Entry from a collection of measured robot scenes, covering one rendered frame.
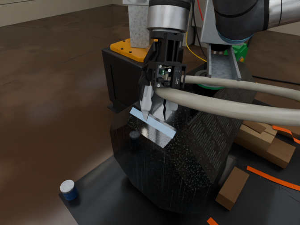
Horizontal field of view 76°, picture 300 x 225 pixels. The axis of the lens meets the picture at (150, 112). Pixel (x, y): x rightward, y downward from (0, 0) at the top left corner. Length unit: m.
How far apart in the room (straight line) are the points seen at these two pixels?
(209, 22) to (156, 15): 0.69
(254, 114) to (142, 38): 1.63
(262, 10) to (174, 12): 0.19
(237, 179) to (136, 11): 1.60
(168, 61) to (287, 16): 0.27
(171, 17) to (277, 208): 1.65
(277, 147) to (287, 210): 0.56
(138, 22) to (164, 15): 1.46
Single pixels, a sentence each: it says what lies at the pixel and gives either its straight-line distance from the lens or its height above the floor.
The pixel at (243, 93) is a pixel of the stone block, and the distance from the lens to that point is 1.56.
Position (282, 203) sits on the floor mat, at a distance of 1.89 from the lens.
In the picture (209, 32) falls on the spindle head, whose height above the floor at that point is 1.16.
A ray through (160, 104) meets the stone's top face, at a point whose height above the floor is 0.80.
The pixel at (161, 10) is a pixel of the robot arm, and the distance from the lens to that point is 0.43.
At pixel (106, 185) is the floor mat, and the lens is 1.71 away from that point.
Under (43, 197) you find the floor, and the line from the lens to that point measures 1.84.
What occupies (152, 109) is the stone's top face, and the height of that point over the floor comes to 0.80.
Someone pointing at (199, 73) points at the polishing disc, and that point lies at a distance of 1.34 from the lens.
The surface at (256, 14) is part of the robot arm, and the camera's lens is 0.51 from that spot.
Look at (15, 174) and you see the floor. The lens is 2.10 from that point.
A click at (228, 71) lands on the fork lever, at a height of 1.06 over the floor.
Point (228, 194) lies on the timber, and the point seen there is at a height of 0.14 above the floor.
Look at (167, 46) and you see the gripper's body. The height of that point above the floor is 1.32.
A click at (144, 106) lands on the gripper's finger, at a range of 0.47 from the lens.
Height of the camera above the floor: 1.47
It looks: 39 degrees down
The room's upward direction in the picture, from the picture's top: straight up
